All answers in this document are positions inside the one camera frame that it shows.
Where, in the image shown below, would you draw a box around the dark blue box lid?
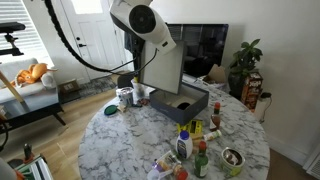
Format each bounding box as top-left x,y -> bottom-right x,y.
139,40 -> 185,95

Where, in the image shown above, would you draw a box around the dark blue cardboard box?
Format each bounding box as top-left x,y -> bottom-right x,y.
148,81 -> 210,126

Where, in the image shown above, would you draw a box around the green round lid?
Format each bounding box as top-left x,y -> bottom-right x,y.
103,104 -> 119,117

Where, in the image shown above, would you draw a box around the open brown cardboard box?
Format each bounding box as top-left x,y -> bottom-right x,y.
201,63 -> 228,85

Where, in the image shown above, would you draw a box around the orange game box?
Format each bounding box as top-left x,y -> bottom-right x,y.
240,71 -> 264,113

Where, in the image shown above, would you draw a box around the small brown floor box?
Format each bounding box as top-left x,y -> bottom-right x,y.
58,78 -> 81,95

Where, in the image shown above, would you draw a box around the small white box device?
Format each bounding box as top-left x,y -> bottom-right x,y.
253,91 -> 273,124

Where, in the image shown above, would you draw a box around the small dark brown object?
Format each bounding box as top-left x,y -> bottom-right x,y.
137,97 -> 152,107

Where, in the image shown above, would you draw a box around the black oval case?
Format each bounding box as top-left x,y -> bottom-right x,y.
176,101 -> 192,111

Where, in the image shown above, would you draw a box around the white television stand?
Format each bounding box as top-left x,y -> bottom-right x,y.
181,72 -> 209,85

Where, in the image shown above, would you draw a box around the dark grey chair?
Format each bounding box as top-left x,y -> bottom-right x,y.
117,72 -> 139,89

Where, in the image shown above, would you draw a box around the steel tumbler cup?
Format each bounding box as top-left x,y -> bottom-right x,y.
115,87 -> 135,108

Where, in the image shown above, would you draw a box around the light wooden block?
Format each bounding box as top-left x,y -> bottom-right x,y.
116,103 -> 127,114

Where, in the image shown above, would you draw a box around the white bottle blue cap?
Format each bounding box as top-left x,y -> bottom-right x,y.
175,129 -> 194,160

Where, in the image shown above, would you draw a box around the dark patterned rug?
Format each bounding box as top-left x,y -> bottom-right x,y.
78,75 -> 118,98

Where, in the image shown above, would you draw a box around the brown hot sauce bottle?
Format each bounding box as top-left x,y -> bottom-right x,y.
209,101 -> 222,132

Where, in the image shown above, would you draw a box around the black flat screen television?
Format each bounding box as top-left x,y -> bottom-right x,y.
166,23 -> 230,78

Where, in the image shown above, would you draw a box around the small wooden piece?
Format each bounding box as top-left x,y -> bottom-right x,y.
191,132 -> 205,155

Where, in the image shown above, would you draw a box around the small white spice bottle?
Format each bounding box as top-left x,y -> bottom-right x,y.
203,129 -> 223,142

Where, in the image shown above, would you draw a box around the clear plastic bag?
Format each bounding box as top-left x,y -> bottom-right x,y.
151,149 -> 181,174

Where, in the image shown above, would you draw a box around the white door with window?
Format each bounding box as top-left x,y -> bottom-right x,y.
59,0 -> 125,82

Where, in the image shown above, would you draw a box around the green bottle red cap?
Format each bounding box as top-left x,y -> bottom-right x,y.
194,140 -> 210,179

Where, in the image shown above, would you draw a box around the clear plastic scoop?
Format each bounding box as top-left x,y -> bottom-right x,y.
146,168 -> 168,180

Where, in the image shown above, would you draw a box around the small jar red cap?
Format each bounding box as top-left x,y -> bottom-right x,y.
173,163 -> 189,180

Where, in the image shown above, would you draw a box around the green potted plant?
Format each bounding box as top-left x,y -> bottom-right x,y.
228,38 -> 264,100

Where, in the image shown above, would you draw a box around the open tin can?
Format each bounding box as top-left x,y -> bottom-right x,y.
220,147 -> 247,178

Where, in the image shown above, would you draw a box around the black low table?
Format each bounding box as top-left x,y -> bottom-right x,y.
0,101 -> 67,134

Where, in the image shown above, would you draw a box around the orange plush toy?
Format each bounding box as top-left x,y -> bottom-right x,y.
9,62 -> 58,88

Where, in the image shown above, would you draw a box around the grey sofa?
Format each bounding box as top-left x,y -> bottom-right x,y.
0,57 -> 63,105

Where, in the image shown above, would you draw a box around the white window blinds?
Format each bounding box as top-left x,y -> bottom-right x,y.
0,0 -> 44,64

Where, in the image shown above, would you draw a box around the black clamp knob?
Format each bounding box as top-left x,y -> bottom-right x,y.
22,143 -> 34,162

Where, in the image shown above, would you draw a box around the green white striped rack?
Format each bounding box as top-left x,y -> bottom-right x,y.
16,154 -> 54,180

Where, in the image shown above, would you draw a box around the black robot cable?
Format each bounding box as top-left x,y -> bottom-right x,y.
44,0 -> 158,77

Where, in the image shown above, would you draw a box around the white wall heater grille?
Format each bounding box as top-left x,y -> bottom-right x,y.
302,144 -> 320,180

